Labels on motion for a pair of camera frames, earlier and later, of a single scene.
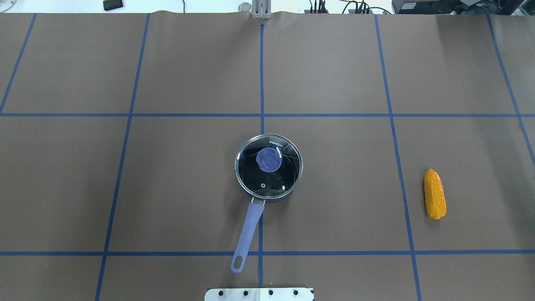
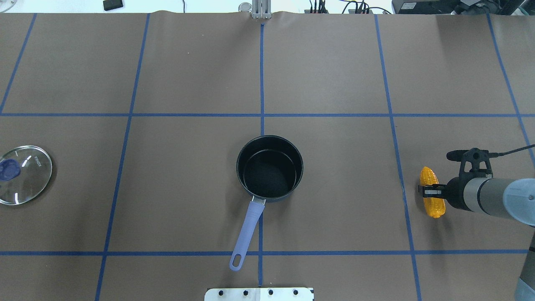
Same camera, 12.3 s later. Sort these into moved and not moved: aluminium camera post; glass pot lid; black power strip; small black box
Moved: glass pot lid
Not moved: aluminium camera post; black power strip; small black box
